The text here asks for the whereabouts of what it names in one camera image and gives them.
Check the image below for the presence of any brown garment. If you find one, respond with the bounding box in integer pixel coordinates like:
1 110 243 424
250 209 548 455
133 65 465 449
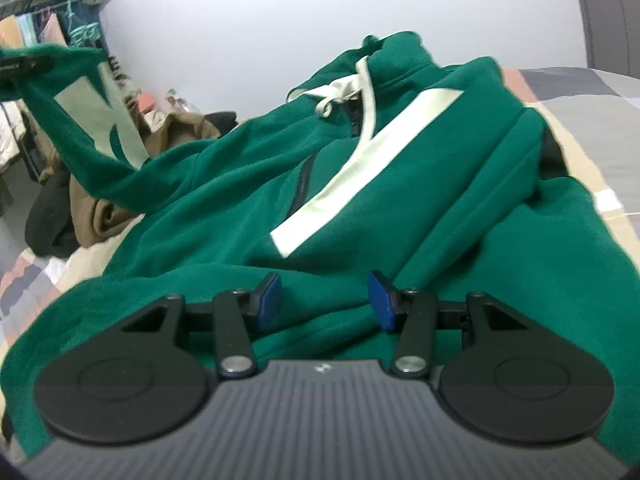
70 96 236 248

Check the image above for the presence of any pink hanging garment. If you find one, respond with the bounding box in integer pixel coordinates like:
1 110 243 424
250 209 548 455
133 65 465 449
40 13 67 47

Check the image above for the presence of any black garment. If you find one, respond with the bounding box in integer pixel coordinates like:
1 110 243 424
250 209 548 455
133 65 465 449
25 171 79 259

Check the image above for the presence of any light blue hanging garment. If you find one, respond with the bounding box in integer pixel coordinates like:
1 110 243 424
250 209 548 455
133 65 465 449
16 13 38 47

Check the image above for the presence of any green hooded sweatshirt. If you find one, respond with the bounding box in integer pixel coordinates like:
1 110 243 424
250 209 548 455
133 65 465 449
1 32 639 463

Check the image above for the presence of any patchwork bed quilt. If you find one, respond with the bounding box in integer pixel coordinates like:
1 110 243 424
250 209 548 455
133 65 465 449
1 67 639 351

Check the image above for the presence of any grey wardrobe door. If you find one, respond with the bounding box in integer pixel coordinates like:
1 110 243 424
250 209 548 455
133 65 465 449
579 0 639 78

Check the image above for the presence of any tan hanging garment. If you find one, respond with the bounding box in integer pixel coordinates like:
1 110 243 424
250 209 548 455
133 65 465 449
0 15 24 49

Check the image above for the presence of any pink box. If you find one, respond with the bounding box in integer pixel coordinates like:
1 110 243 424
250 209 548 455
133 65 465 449
137 91 156 115

